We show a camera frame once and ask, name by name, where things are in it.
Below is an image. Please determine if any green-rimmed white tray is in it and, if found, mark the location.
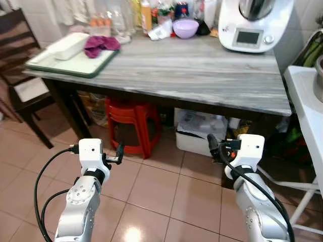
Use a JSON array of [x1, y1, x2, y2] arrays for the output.
[[24, 32, 121, 79]]

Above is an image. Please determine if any yellow printed bag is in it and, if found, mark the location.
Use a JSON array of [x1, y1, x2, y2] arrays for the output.
[[78, 91, 110, 127]]

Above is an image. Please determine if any egg carton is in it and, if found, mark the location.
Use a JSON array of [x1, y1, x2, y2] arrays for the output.
[[89, 17, 112, 36]]

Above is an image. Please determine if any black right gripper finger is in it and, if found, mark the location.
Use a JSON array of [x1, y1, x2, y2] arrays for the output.
[[207, 133, 221, 158]]

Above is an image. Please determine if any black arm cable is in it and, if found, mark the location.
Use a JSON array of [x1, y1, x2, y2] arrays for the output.
[[33, 145, 81, 242], [217, 147, 296, 242]]

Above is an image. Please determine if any green bag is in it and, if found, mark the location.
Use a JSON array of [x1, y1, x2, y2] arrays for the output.
[[292, 29, 323, 69]]

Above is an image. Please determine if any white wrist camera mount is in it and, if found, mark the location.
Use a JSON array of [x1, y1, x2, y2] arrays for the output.
[[224, 134, 266, 180], [78, 139, 111, 174]]

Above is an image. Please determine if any lilac bowl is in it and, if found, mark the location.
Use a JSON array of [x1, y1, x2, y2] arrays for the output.
[[172, 19, 200, 40]]

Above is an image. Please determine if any white storage box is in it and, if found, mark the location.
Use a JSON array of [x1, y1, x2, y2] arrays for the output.
[[175, 108, 229, 157]]

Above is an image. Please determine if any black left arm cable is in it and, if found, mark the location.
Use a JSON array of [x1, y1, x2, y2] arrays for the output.
[[33, 145, 81, 242]]

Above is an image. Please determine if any steel bowl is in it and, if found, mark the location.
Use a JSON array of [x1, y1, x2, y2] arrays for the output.
[[313, 54, 323, 103]]

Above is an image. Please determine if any purple cloth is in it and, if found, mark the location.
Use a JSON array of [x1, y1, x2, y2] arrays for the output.
[[83, 35, 122, 59]]

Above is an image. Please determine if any white paper packet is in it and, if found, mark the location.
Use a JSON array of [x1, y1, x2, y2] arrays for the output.
[[147, 22, 175, 41]]

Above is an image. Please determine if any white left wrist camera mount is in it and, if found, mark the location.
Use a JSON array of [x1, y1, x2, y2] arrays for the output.
[[78, 139, 111, 174]]

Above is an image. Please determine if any dark wooden chair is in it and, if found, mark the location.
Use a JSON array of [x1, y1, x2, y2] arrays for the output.
[[0, 7, 57, 150]]

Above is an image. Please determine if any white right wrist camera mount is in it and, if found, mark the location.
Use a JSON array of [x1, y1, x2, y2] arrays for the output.
[[224, 134, 266, 180]]

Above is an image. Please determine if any white kitchen machine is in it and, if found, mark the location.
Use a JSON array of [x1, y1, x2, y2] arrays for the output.
[[218, 0, 295, 54]]

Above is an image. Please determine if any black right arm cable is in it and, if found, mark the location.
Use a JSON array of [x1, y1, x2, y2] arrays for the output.
[[217, 147, 296, 242]]

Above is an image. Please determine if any long white box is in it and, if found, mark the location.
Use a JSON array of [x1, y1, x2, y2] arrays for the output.
[[52, 32, 91, 62]]

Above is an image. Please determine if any white seat cushion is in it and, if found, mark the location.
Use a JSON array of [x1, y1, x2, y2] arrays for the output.
[[14, 76, 50, 103]]

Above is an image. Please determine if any grey marble-top table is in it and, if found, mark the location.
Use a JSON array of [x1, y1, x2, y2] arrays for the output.
[[22, 31, 294, 152]]

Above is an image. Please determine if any white side table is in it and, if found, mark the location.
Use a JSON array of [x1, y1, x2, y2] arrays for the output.
[[252, 65, 323, 236]]

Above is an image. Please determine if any red plastic stool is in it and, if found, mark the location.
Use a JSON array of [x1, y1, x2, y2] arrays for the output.
[[104, 98, 163, 160]]

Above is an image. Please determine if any orange bottle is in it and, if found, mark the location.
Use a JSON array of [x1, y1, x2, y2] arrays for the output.
[[140, 0, 153, 34]]

